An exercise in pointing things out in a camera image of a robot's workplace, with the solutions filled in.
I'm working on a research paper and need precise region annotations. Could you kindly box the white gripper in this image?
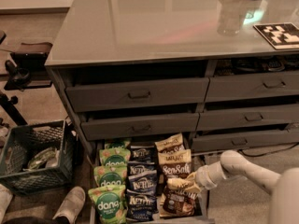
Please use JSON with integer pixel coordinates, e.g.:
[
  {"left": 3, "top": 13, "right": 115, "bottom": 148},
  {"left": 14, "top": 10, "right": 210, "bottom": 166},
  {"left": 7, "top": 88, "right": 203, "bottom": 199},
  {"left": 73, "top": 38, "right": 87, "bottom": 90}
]
[{"left": 167, "top": 162, "right": 226, "bottom": 193}]

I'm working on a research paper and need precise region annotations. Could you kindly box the brown sea salt bag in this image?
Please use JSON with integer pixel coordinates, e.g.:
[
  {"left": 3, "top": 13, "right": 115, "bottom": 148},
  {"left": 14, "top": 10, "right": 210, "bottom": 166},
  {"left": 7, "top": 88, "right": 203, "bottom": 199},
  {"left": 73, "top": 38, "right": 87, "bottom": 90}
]
[{"left": 163, "top": 183, "right": 199, "bottom": 217}]

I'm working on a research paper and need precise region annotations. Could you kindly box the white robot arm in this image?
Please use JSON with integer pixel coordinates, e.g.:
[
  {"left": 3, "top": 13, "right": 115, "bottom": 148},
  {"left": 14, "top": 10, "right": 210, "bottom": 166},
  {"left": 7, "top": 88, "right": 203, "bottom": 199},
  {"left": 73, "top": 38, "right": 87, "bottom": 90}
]
[{"left": 166, "top": 150, "right": 299, "bottom": 224}]

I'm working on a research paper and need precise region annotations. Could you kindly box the middle brown chip bag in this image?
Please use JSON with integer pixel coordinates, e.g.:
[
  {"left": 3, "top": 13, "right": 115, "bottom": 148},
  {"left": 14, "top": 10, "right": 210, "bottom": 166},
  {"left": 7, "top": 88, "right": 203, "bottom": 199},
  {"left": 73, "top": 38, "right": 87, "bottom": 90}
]
[{"left": 158, "top": 149, "right": 192, "bottom": 178}]

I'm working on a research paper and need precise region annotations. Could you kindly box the brown chip bag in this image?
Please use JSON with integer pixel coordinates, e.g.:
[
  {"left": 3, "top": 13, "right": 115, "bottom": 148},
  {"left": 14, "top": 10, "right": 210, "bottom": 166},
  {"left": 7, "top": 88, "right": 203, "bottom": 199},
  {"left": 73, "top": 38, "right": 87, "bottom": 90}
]
[
  {"left": 158, "top": 149, "right": 192, "bottom": 178},
  {"left": 155, "top": 133, "right": 185, "bottom": 153}
]

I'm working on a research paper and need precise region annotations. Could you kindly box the back brown chip bag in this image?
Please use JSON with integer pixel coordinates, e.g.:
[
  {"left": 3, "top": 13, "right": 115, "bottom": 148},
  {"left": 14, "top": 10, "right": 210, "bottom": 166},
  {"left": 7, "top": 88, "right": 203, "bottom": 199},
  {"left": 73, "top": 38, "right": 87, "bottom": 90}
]
[{"left": 155, "top": 133, "right": 185, "bottom": 153}]

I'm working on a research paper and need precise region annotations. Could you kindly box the blue kettle bag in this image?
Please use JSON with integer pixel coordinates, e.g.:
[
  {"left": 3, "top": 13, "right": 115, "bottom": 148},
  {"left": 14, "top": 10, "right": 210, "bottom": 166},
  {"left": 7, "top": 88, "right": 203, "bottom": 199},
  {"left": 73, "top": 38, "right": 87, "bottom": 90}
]
[
  {"left": 130, "top": 146, "right": 154, "bottom": 162},
  {"left": 126, "top": 189, "right": 158, "bottom": 221},
  {"left": 128, "top": 161, "right": 156, "bottom": 175},
  {"left": 128, "top": 170, "right": 157, "bottom": 195}
]

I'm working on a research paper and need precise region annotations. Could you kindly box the front blue kettle bag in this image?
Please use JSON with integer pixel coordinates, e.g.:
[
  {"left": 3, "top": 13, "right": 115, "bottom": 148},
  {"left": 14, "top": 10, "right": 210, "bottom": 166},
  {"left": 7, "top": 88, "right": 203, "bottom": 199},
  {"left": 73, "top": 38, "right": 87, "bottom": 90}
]
[{"left": 126, "top": 189, "right": 158, "bottom": 221}]

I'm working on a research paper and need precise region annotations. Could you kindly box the back blue kettle bag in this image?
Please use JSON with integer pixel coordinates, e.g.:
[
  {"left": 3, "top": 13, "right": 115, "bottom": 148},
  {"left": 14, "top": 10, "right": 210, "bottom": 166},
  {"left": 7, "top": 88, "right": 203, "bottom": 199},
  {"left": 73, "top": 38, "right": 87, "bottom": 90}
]
[{"left": 130, "top": 146, "right": 154, "bottom": 162}]

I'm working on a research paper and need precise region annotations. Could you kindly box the bottom left open drawer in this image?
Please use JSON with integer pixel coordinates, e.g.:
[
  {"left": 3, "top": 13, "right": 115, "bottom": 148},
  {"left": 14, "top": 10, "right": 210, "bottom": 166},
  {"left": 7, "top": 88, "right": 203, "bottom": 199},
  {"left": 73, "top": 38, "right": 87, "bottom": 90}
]
[{"left": 89, "top": 141, "right": 206, "bottom": 224}]

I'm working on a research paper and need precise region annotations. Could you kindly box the bottom right grey drawer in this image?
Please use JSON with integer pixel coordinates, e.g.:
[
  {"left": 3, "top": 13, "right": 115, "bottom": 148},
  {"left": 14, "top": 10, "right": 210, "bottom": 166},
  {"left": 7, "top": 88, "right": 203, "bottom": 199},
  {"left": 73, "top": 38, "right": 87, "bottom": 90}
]
[{"left": 192, "top": 129, "right": 299, "bottom": 152}]

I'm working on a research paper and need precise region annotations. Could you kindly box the grey drawer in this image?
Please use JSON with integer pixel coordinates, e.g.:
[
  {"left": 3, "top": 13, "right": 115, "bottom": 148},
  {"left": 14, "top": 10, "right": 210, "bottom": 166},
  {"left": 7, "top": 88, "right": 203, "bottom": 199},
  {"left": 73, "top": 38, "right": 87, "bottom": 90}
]
[
  {"left": 81, "top": 113, "right": 199, "bottom": 141},
  {"left": 206, "top": 71, "right": 299, "bottom": 102},
  {"left": 65, "top": 77, "right": 208, "bottom": 112},
  {"left": 197, "top": 104, "right": 299, "bottom": 131},
  {"left": 192, "top": 129, "right": 299, "bottom": 152}
]

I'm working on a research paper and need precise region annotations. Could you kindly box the middle right grey drawer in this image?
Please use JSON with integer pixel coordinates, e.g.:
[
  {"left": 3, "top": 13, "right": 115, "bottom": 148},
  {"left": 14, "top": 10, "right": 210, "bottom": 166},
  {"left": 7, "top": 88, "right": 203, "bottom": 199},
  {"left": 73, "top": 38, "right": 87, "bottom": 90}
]
[{"left": 197, "top": 104, "right": 299, "bottom": 131}]

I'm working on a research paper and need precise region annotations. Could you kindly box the back green dang bag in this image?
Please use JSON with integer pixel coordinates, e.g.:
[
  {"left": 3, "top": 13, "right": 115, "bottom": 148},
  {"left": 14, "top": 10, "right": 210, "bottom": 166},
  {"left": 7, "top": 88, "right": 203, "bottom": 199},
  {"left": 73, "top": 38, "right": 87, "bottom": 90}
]
[{"left": 104, "top": 139, "right": 131, "bottom": 149}]

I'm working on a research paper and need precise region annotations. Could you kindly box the green dang bag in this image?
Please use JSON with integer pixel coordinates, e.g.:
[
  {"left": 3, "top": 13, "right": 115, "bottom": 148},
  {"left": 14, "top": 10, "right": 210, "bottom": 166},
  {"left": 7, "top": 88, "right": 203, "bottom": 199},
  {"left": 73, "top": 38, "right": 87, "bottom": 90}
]
[
  {"left": 99, "top": 147, "right": 131, "bottom": 166},
  {"left": 88, "top": 185, "right": 127, "bottom": 224},
  {"left": 93, "top": 165, "right": 127, "bottom": 187},
  {"left": 104, "top": 139, "right": 131, "bottom": 149}
]

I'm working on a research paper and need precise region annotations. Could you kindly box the front green dang bag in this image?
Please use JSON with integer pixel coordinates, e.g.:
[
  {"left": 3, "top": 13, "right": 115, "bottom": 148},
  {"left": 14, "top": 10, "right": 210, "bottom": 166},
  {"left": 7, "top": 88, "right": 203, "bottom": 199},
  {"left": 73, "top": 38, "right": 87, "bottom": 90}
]
[{"left": 88, "top": 185, "right": 127, "bottom": 224}]

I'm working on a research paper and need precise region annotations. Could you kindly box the middle left grey drawer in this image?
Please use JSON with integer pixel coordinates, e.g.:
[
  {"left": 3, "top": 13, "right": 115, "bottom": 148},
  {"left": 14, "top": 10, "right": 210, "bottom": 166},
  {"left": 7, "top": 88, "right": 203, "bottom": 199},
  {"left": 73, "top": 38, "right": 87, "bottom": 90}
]
[{"left": 81, "top": 113, "right": 199, "bottom": 141}]

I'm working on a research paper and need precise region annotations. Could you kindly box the top right grey drawer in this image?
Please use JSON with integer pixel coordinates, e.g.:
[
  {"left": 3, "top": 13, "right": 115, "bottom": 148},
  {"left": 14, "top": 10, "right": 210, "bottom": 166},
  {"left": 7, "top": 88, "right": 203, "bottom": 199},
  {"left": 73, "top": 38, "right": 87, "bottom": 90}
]
[{"left": 206, "top": 71, "right": 299, "bottom": 102}]

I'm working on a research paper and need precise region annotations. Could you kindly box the grey counter cabinet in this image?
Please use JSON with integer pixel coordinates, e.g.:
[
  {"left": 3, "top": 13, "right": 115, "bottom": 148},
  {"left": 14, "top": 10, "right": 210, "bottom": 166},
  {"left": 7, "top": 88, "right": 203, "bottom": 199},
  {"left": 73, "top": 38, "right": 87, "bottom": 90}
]
[{"left": 46, "top": 0, "right": 299, "bottom": 154}]

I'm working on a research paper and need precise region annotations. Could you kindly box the top left grey drawer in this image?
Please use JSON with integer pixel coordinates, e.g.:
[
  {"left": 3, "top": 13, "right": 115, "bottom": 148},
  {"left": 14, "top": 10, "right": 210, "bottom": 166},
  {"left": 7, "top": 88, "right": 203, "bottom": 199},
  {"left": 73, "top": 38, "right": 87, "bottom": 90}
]
[{"left": 65, "top": 77, "right": 208, "bottom": 112}]

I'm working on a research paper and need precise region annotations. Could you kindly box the grey shoe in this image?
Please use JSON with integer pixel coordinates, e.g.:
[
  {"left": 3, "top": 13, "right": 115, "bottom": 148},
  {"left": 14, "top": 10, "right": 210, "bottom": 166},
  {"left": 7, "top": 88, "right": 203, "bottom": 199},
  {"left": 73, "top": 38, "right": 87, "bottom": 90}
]
[{"left": 53, "top": 187, "right": 86, "bottom": 224}]

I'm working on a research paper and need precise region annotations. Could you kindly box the dark green plastic crate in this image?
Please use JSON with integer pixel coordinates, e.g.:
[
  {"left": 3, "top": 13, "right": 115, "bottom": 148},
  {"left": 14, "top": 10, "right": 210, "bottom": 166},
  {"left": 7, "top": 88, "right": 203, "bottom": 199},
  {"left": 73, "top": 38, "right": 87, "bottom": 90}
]
[{"left": 0, "top": 120, "right": 74, "bottom": 195}]

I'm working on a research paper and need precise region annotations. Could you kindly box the black white marker board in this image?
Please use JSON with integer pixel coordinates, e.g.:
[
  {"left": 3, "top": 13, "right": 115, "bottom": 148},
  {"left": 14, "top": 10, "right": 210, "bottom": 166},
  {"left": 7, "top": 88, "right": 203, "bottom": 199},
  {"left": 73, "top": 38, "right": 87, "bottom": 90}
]
[{"left": 253, "top": 22, "right": 299, "bottom": 50}]

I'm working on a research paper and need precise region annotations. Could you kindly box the black stand equipment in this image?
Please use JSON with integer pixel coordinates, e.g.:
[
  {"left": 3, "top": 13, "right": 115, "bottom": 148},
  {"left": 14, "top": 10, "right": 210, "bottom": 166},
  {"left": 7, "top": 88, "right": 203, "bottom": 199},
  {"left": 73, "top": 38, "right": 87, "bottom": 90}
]
[{"left": 0, "top": 42, "right": 52, "bottom": 125}]

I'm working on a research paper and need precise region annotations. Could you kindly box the black floor cable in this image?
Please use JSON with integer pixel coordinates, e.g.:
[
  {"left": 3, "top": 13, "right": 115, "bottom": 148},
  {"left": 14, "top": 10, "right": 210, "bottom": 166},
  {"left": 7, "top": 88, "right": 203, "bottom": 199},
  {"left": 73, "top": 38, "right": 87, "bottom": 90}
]
[{"left": 237, "top": 143, "right": 299, "bottom": 159}]

